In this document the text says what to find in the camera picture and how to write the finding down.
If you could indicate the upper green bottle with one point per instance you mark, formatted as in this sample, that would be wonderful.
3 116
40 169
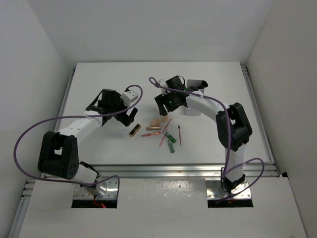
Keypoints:
170 137

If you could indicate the green bottle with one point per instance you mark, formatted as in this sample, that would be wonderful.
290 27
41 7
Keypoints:
171 146
170 137

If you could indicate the white organizer box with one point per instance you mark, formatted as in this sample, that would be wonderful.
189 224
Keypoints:
191 110

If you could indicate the gourd-shaped beige sponge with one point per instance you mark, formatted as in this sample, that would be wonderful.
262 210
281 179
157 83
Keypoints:
155 122

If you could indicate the thin pink brush stick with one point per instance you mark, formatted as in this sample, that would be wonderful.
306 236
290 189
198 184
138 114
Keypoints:
166 126

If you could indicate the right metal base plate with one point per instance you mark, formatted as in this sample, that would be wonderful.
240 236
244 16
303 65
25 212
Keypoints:
215 191

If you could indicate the metal base plate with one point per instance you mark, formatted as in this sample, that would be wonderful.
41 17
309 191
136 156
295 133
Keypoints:
215 191
106 190

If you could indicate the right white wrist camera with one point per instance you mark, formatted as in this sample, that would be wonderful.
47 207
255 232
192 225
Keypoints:
163 86

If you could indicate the black gold lipstick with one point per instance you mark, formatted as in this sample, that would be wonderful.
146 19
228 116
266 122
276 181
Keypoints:
134 130

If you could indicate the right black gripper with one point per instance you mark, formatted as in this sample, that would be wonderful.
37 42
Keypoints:
162 100

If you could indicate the pink lip pencil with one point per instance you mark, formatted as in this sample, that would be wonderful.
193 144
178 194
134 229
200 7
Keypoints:
151 134

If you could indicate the pink mascara wand brush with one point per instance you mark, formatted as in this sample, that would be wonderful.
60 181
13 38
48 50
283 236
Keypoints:
179 134

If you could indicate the rose gold lipstick tube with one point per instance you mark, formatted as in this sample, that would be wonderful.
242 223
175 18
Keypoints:
153 128

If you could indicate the egg-shaped beige sponge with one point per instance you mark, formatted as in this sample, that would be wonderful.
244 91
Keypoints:
164 118

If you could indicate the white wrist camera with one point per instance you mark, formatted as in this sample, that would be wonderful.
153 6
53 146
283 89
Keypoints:
163 86
128 97

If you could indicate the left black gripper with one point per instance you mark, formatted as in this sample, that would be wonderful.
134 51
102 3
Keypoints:
126 119

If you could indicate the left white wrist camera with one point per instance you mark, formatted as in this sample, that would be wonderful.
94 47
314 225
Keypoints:
128 97

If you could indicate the lower green bottle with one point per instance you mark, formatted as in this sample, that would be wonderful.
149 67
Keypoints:
171 146

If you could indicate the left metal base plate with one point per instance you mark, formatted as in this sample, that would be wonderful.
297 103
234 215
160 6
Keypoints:
106 190

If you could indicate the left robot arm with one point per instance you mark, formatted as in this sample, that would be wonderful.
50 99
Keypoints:
59 154

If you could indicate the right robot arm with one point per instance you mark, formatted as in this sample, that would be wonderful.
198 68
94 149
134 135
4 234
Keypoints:
233 127

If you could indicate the long pink stick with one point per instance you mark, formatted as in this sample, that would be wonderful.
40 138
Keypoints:
162 139

